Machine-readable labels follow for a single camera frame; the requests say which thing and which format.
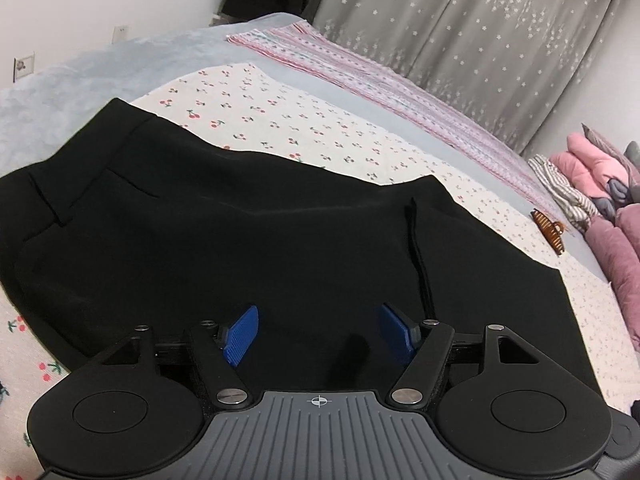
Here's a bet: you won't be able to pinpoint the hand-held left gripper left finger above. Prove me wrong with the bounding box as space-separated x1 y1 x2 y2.
92 305 259 408

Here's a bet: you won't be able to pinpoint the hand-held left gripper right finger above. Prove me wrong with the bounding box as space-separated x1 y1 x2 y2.
378 302 543 407

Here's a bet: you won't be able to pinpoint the black pants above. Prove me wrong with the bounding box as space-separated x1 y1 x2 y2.
0 98 603 406

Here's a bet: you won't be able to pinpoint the brown hair claw clip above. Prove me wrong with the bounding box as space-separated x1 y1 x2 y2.
531 208 571 257

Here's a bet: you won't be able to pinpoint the grey striped cloth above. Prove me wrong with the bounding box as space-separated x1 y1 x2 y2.
529 154 596 233

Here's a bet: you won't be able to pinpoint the cherry print bed sheet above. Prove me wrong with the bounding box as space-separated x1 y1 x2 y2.
0 62 640 480

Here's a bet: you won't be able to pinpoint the grey garment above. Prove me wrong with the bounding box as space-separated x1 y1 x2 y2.
592 140 640 221

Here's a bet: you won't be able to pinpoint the pink striped blanket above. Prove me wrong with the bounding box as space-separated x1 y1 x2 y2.
227 21 568 211

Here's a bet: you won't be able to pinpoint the mauve grey cushion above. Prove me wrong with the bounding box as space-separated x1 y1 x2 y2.
580 122 626 157

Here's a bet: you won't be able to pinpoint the grey star print curtain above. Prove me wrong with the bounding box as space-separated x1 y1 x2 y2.
310 0 640 156

